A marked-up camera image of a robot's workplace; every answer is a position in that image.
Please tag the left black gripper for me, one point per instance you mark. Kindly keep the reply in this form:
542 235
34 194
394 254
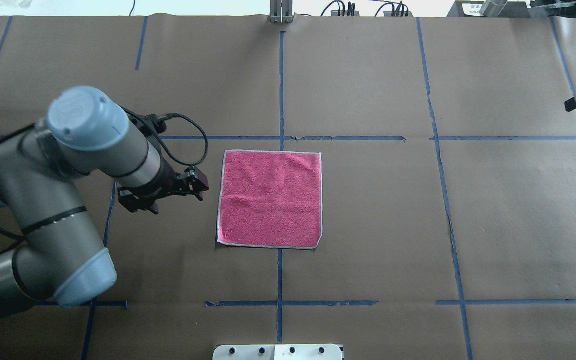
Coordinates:
168 177

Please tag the pink towel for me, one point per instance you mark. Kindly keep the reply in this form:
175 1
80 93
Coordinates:
270 199

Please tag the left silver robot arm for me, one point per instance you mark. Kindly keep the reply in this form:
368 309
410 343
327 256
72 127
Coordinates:
59 254

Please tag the black tray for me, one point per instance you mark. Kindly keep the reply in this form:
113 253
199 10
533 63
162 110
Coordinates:
469 9

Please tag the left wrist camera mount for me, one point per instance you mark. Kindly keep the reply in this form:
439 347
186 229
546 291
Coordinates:
149 125

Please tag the aluminium frame post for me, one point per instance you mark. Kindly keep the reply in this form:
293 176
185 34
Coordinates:
281 11

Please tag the white pedestal column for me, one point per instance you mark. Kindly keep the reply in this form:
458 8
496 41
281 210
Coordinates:
316 351

